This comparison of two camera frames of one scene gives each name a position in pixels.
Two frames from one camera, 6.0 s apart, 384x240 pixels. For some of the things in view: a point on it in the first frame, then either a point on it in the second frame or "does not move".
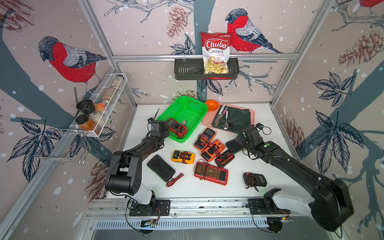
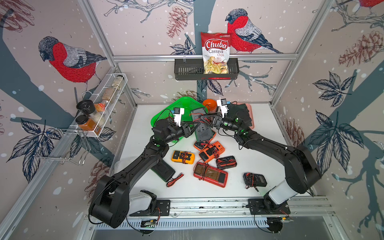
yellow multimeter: x=183 y=157 does not move
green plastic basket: x=182 y=109 does not move
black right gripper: x=241 y=140 → x=217 y=121
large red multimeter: x=211 y=173 does not move
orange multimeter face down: x=213 y=151 does not move
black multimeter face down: x=233 y=146 → x=204 y=131
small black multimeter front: x=254 y=179 does not move
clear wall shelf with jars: x=72 y=144 does not move
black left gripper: x=165 y=131 → x=185 y=130
